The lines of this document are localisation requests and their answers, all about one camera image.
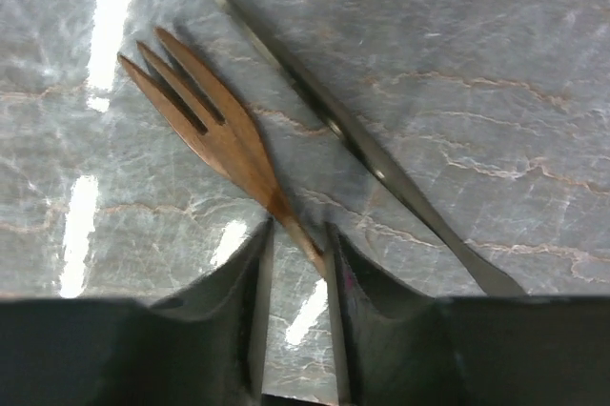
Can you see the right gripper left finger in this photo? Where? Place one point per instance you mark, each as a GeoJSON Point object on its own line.
{"type": "Point", "coordinates": [206, 343]}

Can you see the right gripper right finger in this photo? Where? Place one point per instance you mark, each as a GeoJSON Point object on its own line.
{"type": "Point", "coordinates": [389, 342]}

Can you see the wooden fork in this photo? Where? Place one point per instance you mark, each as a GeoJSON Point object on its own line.
{"type": "Point", "coordinates": [218, 129]}

